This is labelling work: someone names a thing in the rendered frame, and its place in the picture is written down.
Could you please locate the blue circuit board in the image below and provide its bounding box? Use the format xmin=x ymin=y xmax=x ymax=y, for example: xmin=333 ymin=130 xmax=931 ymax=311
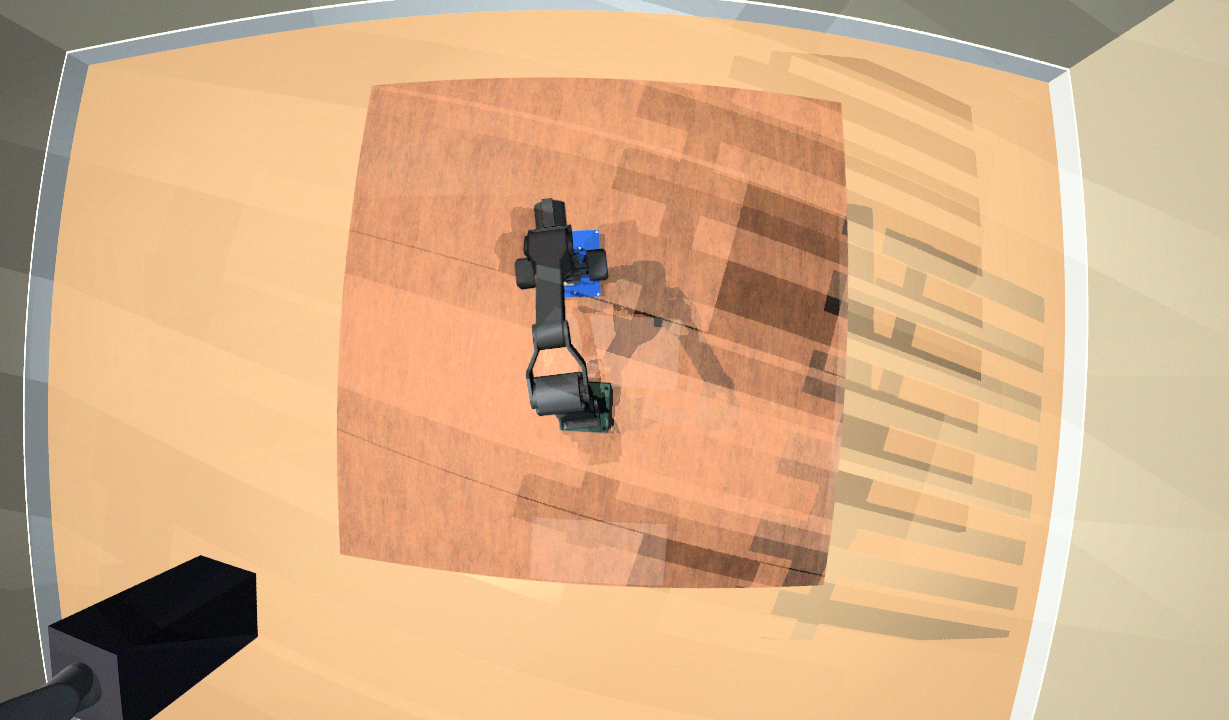
xmin=564 ymin=230 xmax=600 ymax=299

